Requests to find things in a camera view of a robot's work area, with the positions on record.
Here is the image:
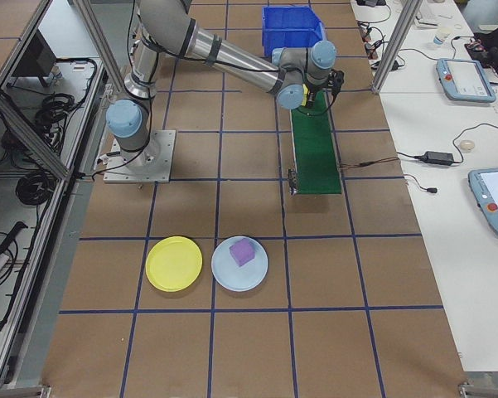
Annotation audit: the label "purple foam block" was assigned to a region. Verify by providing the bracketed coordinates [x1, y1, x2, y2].
[229, 237, 256, 268]

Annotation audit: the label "light blue plate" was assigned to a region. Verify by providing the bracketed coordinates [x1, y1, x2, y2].
[210, 235, 270, 294]

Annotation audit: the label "yellow plate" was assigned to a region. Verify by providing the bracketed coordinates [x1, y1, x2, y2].
[145, 235, 204, 294]

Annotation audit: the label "green conveyor belt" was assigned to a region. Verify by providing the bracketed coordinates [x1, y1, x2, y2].
[289, 89, 343, 196]

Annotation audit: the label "blue plastic bin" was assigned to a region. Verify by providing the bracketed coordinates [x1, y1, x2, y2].
[261, 5, 326, 57]

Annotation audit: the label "black power adapter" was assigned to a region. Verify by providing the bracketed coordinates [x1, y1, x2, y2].
[424, 151, 456, 166]

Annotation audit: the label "white flat box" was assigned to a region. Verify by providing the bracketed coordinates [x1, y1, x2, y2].
[413, 0, 440, 28]

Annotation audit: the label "blue grey teach pendant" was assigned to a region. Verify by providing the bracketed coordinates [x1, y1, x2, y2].
[467, 166, 498, 241]
[435, 57, 498, 104]

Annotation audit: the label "white side table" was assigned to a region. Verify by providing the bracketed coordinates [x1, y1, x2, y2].
[350, 0, 498, 372]

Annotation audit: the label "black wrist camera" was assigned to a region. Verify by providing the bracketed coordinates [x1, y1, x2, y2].
[329, 69, 345, 95]

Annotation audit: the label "red black conveyor wire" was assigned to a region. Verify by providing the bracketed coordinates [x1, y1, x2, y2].
[338, 157, 401, 170]

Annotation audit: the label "aluminium upright post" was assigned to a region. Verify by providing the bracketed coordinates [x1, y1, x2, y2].
[371, 0, 423, 95]
[75, 0, 123, 99]

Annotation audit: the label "black cable with plug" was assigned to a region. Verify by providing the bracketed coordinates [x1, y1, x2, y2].
[404, 173, 438, 195]

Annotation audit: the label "white square base plate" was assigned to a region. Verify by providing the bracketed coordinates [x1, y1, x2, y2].
[103, 129, 177, 183]

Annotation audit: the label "black cable coil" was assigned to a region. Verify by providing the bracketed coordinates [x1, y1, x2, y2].
[32, 93, 88, 133]
[15, 169, 55, 206]

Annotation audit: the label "black box in frame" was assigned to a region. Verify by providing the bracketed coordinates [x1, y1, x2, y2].
[10, 28, 59, 88]

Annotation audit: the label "V-shaped metal bar frame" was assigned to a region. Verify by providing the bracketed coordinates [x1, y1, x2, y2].
[0, 0, 109, 389]

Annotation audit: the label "black handle tool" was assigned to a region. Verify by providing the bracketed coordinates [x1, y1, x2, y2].
[0, 221, 29, 256]

